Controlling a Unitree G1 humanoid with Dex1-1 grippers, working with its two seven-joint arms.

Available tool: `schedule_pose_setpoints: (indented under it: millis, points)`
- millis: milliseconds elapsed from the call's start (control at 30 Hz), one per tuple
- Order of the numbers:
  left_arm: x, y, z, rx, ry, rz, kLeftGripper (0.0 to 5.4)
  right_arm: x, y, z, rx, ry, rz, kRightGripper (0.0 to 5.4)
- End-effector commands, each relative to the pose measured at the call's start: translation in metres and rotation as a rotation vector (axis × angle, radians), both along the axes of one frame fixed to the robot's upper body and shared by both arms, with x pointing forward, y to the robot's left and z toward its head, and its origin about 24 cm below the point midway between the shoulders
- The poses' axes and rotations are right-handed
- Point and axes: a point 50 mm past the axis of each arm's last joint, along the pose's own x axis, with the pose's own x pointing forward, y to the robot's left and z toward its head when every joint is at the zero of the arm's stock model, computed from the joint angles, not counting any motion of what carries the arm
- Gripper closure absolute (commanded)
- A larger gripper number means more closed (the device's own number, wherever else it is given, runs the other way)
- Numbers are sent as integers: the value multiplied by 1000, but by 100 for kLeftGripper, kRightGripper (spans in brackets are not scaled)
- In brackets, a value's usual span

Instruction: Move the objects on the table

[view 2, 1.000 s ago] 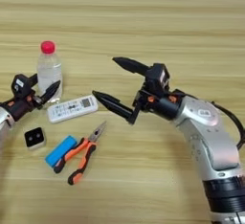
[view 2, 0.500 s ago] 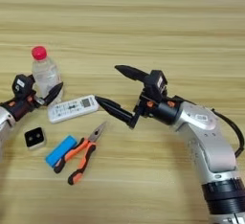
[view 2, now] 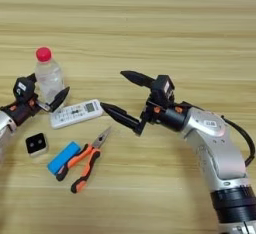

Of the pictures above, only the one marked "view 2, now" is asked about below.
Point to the orange black pliers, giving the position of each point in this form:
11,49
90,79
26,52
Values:
86,159

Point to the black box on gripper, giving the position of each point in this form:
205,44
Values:
23,89
163,89

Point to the small black white cube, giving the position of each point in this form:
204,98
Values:
36,143

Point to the white remote control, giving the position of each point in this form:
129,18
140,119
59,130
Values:
76,113

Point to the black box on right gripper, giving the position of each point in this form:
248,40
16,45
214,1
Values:
163,89

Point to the clear bottle with red cap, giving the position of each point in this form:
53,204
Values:
49,78

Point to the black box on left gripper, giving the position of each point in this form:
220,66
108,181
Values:
23,89

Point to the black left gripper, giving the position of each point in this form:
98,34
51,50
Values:
20,111

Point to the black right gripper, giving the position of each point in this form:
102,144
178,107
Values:
170,116

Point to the blue rectangular block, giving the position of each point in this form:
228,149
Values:
63,156

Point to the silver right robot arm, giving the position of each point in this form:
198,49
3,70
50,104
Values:
216,144

